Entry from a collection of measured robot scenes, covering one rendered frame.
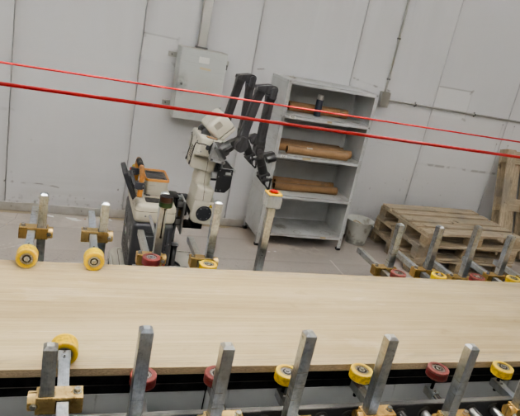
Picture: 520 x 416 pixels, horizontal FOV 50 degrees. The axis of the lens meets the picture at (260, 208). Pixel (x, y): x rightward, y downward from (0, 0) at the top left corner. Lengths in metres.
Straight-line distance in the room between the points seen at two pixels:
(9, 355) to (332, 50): 4.31
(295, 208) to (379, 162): 1.02
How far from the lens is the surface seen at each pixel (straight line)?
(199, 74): 4.88
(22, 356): 1.84
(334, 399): 2.14
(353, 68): 5.60
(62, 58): 5.01
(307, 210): 5.78
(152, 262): 2.47
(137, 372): 1.56
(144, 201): 3.44
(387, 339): 1.78
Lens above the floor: 1.96
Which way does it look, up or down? 18 degrees down
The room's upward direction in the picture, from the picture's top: 12 degrees clockwise
